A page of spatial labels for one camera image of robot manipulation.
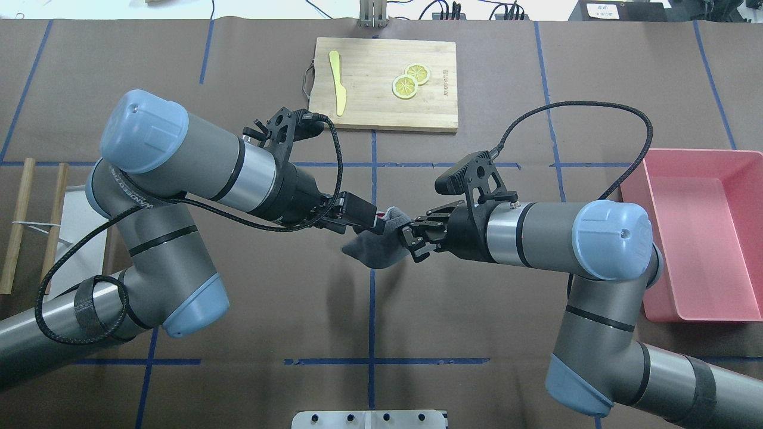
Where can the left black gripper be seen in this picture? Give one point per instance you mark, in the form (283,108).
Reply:
(296,195)

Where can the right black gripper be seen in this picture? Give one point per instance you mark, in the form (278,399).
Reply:
(467,232)

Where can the grey cleaning cloth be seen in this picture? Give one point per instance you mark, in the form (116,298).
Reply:
(384,250)

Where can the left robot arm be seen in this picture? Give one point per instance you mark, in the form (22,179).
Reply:
(157,159)

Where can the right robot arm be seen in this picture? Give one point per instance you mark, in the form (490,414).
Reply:
(596,362)

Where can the yellow plastic knife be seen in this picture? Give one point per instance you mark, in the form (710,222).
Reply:
(340,90)

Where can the bamboo cutting board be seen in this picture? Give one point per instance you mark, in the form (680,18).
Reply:
(368,69)

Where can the front lemon slice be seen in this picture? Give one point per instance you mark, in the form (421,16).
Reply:
(404,87)

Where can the lemon slice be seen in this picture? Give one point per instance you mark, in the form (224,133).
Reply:
(419,72)
(404,87)

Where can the rear lemon slice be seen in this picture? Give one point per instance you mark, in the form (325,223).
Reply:
(419,72)

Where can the outer wooden rack rod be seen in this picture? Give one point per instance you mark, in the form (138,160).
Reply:
(16,232)

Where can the pink plastic bin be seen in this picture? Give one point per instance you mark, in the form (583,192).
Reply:
(706,213)

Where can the black box with label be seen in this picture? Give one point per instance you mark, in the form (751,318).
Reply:
(626,11)

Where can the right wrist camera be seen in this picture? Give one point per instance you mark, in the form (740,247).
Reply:
(476,177)

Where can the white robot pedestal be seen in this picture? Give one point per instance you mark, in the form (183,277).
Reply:
(401,418)

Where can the aluminium frame post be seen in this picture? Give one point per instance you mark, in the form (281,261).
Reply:
(373,14)

